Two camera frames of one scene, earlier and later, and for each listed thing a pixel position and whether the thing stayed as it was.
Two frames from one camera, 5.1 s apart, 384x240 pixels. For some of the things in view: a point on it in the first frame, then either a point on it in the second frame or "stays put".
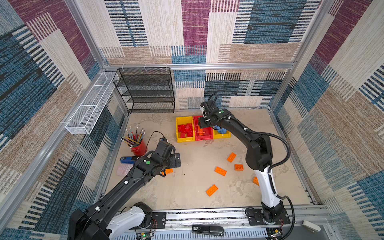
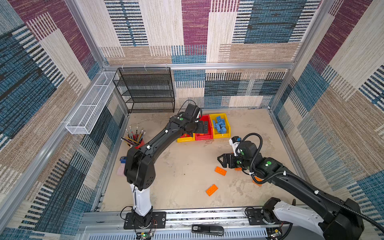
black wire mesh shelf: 146,89 stays put
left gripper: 173,163 -> 201,127
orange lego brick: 220,171 stays put
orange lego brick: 255,180 stays put
